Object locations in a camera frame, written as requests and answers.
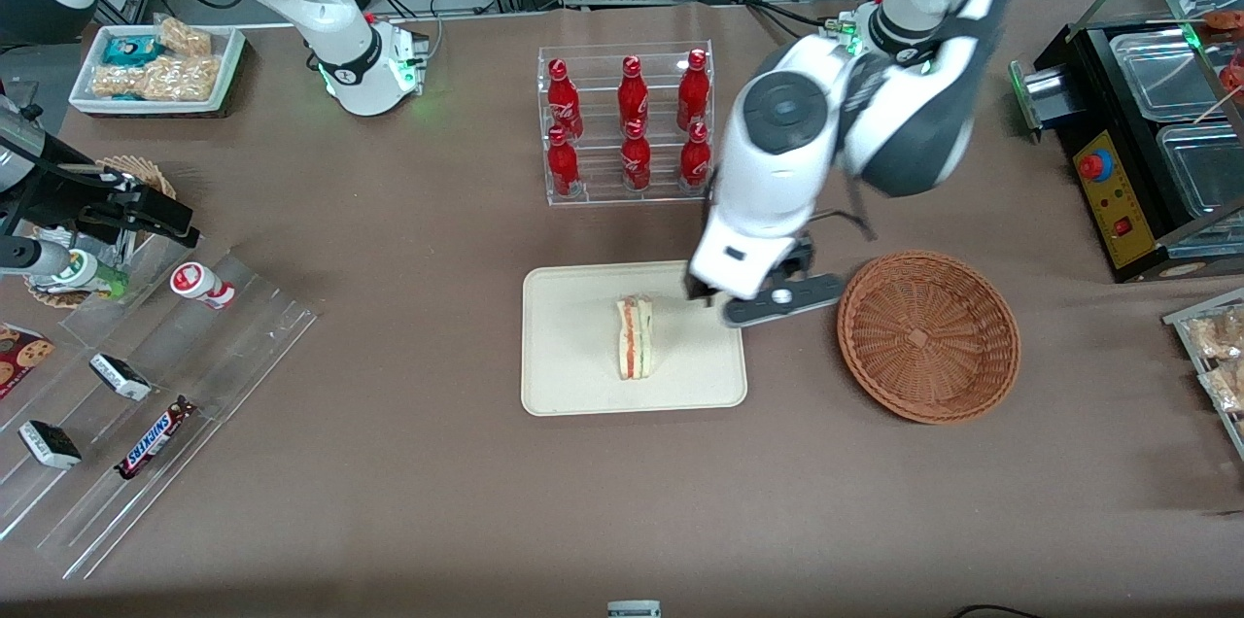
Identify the triangular sandwich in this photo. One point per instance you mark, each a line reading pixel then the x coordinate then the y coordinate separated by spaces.
pixel 635 341

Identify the large brown wicker basket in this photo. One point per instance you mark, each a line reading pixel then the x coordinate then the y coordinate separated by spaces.
pixel 923 336

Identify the red emergency stop button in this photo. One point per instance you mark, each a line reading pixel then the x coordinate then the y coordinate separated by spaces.
pixel 1095 166

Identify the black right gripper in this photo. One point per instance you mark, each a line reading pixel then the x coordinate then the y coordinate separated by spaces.
pixel 58 190

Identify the white snack tray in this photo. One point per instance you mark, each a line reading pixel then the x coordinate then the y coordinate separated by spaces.
pixel 228 64

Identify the small rice cracker packet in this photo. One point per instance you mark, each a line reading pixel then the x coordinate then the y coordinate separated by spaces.
pixel 185 37

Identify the wrapped pastry packet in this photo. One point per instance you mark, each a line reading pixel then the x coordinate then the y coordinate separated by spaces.
pixel 1220 336
pixel 1226 385

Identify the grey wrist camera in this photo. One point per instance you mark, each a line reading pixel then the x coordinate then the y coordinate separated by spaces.
pixel 34 257
pixel 782 299

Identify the clear acrylic bottle rack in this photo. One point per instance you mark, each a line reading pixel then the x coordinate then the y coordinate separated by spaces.
pixel 601 192

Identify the clear acrylic stepped display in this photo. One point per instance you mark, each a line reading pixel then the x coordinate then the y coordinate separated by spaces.
pixel 243 346

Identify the cream plastic tray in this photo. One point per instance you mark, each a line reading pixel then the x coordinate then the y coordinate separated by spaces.
pixel 573 346

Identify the red cola bottle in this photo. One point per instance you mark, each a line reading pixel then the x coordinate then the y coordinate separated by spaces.
pixel 636 161
pixel 695 159
pixel 693 93
pixel 633 93
pixel 563 166
pixel 564 103

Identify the snickers bar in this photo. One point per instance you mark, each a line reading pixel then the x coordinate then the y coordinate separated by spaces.
pixel 154 439

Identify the small wicker basket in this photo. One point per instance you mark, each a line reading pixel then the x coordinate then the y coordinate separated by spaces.
pixel 141 173

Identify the blue snack packet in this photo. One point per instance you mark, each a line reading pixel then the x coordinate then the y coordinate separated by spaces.
pixel 131 49

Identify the white label box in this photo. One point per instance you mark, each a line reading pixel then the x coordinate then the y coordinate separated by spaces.
pixel 634 609

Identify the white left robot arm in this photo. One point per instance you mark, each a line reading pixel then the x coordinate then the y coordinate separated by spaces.
pixel 777 171

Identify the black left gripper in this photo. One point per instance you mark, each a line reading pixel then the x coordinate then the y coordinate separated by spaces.
pixel 799 257

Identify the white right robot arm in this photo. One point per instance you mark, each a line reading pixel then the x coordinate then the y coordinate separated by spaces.
pixel 330 25

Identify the black white chocolate bar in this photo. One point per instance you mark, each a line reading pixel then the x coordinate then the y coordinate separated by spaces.
pixel 121 376
pixel 51 444

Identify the grey tray with pastries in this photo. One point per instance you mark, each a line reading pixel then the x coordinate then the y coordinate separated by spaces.
pixel 1191 322

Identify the red cookie packet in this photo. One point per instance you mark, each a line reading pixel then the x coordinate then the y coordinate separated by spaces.
pixel 19 356

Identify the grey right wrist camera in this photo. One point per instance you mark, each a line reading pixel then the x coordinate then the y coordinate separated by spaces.
pixel 34 257

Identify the black food warmer appliance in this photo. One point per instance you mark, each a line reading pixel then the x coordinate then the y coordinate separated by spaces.
pixel 1127 229

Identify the green drink bottle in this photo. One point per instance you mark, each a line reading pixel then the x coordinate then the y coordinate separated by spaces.
pixel 92 273

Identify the large rice cracker packet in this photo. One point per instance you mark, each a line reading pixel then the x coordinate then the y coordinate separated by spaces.
pixel 165 79

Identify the white red yogurt bottle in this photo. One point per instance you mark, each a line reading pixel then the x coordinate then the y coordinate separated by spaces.
pixel 199 284

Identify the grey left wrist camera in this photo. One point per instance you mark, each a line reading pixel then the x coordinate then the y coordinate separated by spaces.
pixel 782 299

